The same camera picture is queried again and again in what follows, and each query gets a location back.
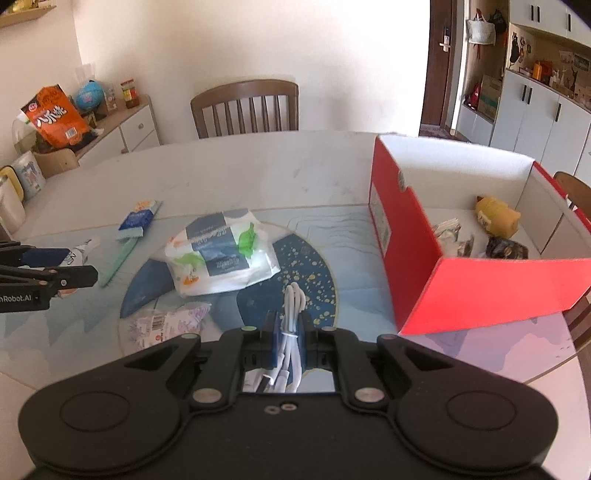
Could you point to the dark hanging bag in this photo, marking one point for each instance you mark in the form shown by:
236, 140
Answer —
497, 22

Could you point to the yellow flower ornament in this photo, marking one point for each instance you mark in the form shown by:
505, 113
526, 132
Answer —
23, 4

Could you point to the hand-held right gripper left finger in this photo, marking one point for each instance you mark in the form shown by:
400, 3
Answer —
278, 341

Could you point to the white wet wipes pack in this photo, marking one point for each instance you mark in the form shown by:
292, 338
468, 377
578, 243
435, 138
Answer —
217, 258

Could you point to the blue printed white pack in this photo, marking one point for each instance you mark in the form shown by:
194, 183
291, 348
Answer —
28, 175

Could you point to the brown cardboard carton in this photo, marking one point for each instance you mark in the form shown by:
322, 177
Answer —
489, 99

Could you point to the green toothbrush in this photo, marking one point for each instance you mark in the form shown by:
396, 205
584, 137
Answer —
115, 265

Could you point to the light wooden basket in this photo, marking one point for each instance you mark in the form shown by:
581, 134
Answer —
57, 161

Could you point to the silver door lock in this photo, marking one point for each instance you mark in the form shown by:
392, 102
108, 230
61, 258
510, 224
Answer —
445, 41

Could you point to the small clear container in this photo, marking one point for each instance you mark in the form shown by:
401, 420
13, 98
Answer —
111, 100

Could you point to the wooden wall shelf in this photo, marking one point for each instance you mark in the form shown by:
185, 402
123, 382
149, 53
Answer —
27, 14

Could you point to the light hanging tote bag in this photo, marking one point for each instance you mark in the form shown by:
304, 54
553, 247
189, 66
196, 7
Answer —
480, 30

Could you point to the dark wooden door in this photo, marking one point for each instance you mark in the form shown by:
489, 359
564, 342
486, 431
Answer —
436, 92

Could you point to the small blue globe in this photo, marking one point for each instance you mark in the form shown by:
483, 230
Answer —
87, 94

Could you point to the white wall socket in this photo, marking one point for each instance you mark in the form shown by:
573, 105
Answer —
87, 71

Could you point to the brown wooden chair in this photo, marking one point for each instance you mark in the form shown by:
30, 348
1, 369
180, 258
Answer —
577, 184
244, 90

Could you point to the orange canister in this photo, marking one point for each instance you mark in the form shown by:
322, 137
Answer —
539, 71

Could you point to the black snack packet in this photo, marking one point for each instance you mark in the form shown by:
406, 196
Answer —
505, 249

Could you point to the white sideboard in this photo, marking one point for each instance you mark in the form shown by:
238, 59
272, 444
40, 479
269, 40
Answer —
134, 129

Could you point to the red lidded jar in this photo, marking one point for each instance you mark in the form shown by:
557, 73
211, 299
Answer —
130, 94

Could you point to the white wooden cabinet unit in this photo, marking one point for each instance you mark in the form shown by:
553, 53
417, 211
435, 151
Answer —
531, 120

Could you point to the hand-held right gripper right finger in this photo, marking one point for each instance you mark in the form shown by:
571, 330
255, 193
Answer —
304, 341

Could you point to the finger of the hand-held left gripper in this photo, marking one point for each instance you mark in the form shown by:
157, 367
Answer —
46, 257
78, 276

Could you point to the orange snack bag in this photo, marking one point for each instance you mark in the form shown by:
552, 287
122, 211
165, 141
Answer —
53, 117

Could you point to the red cardboard box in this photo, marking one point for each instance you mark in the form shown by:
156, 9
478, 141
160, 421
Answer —
485, 290

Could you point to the yellow plush toy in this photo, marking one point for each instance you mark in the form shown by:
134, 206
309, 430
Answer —
496, 214

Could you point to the clear pink packet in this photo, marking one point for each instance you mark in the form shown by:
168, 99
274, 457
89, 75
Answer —
171, 323

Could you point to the white orange snack packet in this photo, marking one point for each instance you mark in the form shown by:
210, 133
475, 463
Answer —
83, 254

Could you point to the red ornament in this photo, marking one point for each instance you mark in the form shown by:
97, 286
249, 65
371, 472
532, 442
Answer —
472, 98

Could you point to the brown white snack packet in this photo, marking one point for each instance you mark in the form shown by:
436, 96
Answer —
448, 233

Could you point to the white yellow-rimmed container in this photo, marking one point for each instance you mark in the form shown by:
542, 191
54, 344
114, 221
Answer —
11, 207

